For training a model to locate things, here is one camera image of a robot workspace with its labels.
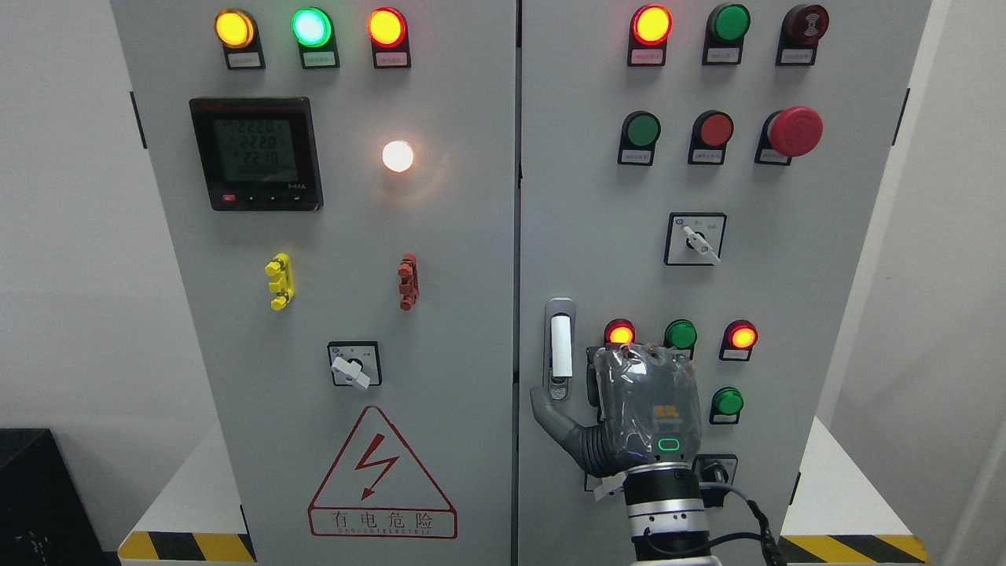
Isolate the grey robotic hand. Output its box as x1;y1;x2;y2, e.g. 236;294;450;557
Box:
531;344;702;479

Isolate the silver door handle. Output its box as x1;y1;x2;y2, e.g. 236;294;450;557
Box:
543;297;576;401

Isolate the right grey cabinet door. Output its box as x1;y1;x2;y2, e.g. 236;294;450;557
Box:
515;1;931;565

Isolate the grey cabinet door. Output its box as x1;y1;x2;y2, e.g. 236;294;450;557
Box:
112;1;517;565
515;1;931;565

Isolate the left grey cabinet door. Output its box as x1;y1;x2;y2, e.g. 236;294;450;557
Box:
112;1;517;565

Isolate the red-orange indicator light left door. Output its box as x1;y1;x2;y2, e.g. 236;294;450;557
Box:
367;6;412;69

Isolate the red lit indicator middle left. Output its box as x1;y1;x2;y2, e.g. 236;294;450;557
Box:
604;318;636;345

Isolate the red lit indicator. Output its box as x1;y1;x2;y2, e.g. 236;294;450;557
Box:
604;318;636;345
626;3;674;67
718;319;758;362

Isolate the green indicator middle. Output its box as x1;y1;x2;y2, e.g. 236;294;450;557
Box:
663;319;698;351

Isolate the green push button lower right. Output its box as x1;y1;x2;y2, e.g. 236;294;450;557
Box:
709;387;745;425

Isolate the green push button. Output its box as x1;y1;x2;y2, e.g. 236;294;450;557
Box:
709;387;745;425
617;110;661;166

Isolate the red lit indicator middle right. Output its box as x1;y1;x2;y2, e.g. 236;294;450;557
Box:
718;319;758;362

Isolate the red terminal connector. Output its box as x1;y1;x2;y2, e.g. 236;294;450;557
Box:
398;253;420;311

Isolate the green push button upper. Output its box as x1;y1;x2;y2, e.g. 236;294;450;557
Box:
617;110;661;166

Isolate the red push button upper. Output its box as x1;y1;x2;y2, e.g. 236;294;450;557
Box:
688;110;734;165

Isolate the red electric hazard warning sticker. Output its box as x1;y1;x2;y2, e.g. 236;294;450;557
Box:
307;405;457;538

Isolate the red emergency stop button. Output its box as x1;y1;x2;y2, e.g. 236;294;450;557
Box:
755;106;824;166

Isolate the white lit indicator light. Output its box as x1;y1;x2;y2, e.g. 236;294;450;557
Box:
381;139;416;173

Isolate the red lit indicator top right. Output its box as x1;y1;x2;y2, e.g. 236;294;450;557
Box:
626;3;674;67

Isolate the green indicator top right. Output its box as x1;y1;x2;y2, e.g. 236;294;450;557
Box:
702;3;751;67

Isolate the yellow terminal connector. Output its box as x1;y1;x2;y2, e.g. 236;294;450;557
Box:
263;253;296;311

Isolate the dark red buzzer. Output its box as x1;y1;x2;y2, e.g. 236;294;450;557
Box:
776;4;830;67

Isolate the black digital power meter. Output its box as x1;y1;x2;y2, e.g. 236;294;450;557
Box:
188;97;324;211

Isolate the white platform hazard striped base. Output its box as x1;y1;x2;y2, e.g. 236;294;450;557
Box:
116;421;930;565

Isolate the green lit indicator light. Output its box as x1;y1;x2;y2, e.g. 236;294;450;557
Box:
291;6;340;69

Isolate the yellow indicator light top left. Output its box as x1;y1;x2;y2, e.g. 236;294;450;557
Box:
213;8;266;69

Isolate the black box lower left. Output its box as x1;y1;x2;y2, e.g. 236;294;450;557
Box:
1;428;107;565

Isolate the white rotary switch lower right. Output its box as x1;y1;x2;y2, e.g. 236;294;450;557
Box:
583;471;626;502

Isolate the white rotary switch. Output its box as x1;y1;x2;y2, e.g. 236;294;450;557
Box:
583;471;626;502
664;212;727;266

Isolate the black rotary selector switch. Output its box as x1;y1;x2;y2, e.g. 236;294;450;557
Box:
692;454;739;484

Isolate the white rotary switch upper right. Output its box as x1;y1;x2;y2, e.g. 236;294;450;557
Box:
664;212;727;266

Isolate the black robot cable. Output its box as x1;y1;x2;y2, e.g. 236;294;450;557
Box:
643;481;787;566

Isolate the white rotary switch left door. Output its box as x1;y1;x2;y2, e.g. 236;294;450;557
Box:
327;340;382;391

